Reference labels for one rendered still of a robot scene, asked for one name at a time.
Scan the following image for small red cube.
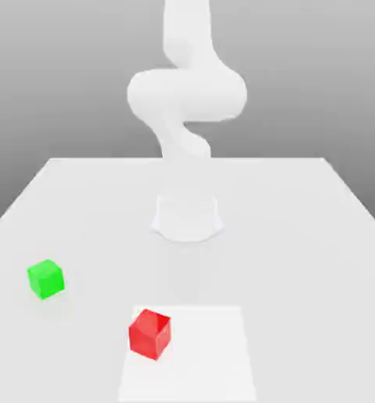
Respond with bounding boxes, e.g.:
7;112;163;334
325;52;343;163
127;308;172;362

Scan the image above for small green cube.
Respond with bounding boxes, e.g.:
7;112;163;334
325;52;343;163
26;258;65;301

